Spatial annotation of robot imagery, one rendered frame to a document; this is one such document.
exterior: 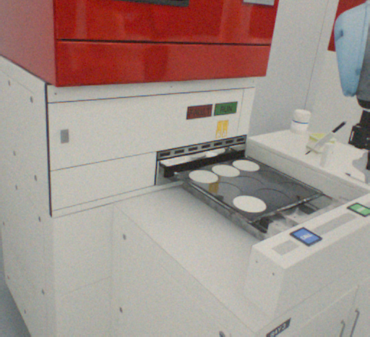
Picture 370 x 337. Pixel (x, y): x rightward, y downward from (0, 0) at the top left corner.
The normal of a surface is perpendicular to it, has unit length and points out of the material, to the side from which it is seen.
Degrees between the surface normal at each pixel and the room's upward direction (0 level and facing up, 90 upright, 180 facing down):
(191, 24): 90
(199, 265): 0
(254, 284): 90
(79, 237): 90
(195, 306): 90
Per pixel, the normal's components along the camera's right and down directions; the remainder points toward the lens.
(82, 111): 0.62, 0.34
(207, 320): -0.78, 0.15
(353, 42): -0.55, -0.02
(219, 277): 0.10, -0.93
